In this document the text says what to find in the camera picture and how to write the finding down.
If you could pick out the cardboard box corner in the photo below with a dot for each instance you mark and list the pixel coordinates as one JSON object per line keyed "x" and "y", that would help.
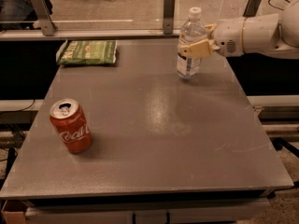
{"x": 13, "y": 212}

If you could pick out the left metal bracket post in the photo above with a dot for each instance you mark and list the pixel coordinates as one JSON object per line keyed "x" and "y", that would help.
{"x": 48, "y": 28}

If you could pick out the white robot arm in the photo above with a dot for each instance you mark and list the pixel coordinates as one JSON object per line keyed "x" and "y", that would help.
{"x": 273, "y": 35}

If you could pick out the red Coca-Cola can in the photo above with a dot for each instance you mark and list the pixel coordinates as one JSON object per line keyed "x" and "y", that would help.
{"x": 68, "y": 119}

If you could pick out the middle metal bracket post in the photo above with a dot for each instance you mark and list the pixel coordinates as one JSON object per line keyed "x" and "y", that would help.
{"x": 168, "y": 16}

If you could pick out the right metal bracket post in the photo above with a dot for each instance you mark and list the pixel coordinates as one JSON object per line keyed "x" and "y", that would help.
{"x": 252, "y": 7}

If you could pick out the metal bracket post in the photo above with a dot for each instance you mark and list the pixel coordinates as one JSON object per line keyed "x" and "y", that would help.
{"x": 48, "y": 28}
{"x": 168, "y": 16}
{"x": 252, "y": 7}

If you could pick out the clear plastic water bottle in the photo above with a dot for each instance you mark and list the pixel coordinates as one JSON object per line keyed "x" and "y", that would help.
{"x": 192, "y": 32}

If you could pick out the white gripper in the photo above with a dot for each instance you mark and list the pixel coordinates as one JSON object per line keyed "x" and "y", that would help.
{"x": 228, "y": 36}

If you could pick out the green jalapeno chip bag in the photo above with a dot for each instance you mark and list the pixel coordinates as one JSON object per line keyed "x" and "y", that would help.
{"x": 87, "y": 52}

